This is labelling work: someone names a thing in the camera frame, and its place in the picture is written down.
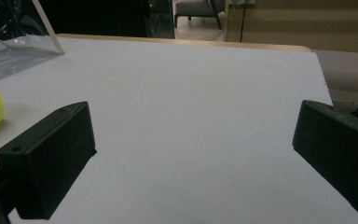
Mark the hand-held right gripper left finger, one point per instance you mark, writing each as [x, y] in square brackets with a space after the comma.
[46, 155]

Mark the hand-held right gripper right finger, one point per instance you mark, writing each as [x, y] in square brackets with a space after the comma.
[341, 149]

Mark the clear plastic container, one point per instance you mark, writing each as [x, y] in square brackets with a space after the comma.
[15, 37]

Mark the beige wooden cabinet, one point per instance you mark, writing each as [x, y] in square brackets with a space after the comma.
[301, 23]

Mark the grey upholstered chair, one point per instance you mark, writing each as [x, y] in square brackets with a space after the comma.
[197, 9]

